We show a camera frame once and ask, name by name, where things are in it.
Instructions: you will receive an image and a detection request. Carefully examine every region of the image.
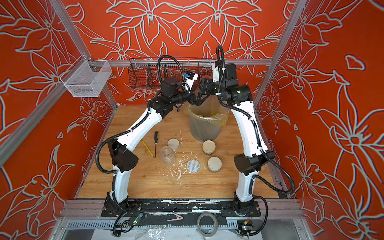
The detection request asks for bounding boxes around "clear tape roll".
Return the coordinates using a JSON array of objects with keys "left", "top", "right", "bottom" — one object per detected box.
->
[{"left": 197, "top": 212, "right": 219, "bottom": 238}]

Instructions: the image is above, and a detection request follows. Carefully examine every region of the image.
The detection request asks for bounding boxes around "crumpled clear plastic film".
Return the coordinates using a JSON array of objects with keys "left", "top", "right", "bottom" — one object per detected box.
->
[{"left": 134, "top": 227, "right": 171, "bottom": 240}]

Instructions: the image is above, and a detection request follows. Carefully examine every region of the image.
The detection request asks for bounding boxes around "black wire wall basket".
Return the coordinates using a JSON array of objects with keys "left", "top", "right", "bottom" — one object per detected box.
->
[{"left": 128, "top": 58, "right": 215, "bottom": 90}]

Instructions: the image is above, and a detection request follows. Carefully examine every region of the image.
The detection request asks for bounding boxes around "beige jar lid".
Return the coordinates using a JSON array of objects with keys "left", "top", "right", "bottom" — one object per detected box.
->
[{"left": 167, "top": 138, "right": 180, "bottom": 152}]

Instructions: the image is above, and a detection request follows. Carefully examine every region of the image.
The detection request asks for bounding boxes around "yellow plastic bin liner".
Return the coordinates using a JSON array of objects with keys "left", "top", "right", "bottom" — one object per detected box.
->
[{"left": 185, "top": 96, "right": 229, "bottom": 127}]

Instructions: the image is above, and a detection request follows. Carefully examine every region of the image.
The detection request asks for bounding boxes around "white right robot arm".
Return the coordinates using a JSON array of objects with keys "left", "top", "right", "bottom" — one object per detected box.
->
[{"left": 198, "top": 45, "right": 295, "bottom": 216}]

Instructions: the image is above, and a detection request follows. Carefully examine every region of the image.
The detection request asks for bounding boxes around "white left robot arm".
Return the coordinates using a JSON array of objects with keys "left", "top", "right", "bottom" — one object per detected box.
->
[{"left": 95, "top": 55, "right": 204, "bottom": 216}]

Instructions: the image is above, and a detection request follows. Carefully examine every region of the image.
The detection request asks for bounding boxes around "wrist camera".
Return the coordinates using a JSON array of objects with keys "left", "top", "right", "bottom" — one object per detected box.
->
[
  {"left": 184, "top": 71, "right": 199, "bottom": 93},
  {"left": 212, "top": 61, "right": 222, "bottom": 83}
]

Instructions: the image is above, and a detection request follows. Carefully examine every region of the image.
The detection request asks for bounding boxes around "white cable duct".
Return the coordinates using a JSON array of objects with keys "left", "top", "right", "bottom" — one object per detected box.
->
[{"left": 64, "top": 219, "right": 239, "bottom": 231}]

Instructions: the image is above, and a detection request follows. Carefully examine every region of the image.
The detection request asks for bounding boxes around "black handled screwdriver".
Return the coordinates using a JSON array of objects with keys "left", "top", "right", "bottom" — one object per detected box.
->
[{"left": 154, "top": 132, "right": 159, "bottom": 158}]

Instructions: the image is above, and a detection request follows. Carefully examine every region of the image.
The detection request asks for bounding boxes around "red clip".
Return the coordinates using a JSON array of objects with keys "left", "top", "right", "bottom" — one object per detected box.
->
[{"left": 167, "top": 213, "right": 184, "bottom": 222}]

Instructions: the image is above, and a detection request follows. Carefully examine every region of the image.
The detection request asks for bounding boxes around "yellow pencil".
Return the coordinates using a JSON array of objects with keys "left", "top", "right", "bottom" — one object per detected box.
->
[{"left": 141, "top": 140, "right": 155, "bottom": 158}]

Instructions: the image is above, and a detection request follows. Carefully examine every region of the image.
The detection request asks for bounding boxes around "beige lidded jar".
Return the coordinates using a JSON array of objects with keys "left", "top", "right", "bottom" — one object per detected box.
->
[
  {"left": 202, "top": 140, "right": 216, "bottom": 155},
  {"left": 208, "top": 157, "right": 222, "bottom": 173}
]

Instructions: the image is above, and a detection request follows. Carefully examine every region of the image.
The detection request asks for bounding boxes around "clear jar with tea leaves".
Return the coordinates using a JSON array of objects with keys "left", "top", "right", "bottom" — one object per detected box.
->
[{"left": 160, "top": 146, "right": 175, "bottom": 167}]

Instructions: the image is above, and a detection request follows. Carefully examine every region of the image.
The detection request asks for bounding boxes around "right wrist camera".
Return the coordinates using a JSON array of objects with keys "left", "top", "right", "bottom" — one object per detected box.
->
[{"left": 212, "top": 61, "right": 222, "bottom": 83}]

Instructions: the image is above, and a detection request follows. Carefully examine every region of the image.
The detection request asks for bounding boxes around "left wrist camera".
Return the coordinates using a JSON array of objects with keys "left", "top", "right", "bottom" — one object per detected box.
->
[{"left": 184, "top": 71, "right": 199, "bottom": 93}]

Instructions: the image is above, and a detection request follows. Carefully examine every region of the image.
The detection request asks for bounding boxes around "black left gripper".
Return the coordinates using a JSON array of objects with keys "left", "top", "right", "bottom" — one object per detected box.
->
[{"left": 169, "top": 83, "right": 209, "bottom": 107}]

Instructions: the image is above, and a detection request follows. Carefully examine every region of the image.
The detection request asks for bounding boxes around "beige lidded jar near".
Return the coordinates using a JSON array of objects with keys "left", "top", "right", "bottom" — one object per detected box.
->
[{"left": 208, "top": 157, "right": 222, "bottom": 173}]

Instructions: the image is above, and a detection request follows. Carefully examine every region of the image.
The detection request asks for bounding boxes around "beige lidded jar far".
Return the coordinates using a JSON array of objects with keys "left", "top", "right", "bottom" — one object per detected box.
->
[{"left": 202, "top": 140, "right": 216, "bottom": 155}]

